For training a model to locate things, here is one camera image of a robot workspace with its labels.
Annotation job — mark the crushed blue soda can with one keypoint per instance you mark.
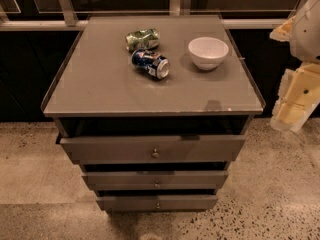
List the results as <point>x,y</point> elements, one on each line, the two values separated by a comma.
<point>153,63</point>

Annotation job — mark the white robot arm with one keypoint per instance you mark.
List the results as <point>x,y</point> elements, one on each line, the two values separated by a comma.
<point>299,90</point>

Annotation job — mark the foam gripper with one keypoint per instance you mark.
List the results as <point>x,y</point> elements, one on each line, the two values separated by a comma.
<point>308,34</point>

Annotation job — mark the grey bottom drawer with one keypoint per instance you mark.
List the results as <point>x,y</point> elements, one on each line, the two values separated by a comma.
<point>156,203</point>

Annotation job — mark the grey drawer cabinet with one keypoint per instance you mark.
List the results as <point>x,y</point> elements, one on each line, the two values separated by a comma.
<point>98,92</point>

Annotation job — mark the grey drawer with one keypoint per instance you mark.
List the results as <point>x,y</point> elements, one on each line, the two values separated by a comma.
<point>154,180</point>
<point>152,149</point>
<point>156,203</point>

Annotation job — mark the grey top drawer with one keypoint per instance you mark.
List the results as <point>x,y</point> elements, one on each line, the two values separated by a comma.
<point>152,149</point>

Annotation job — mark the white ceramic bowl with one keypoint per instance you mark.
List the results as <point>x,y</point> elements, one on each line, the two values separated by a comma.
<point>207,53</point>

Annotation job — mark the metal railing frame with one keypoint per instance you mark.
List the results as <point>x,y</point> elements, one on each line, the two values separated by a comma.
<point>77,25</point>

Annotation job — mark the crushed green soda can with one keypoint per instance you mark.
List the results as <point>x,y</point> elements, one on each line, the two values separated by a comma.
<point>142,39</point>

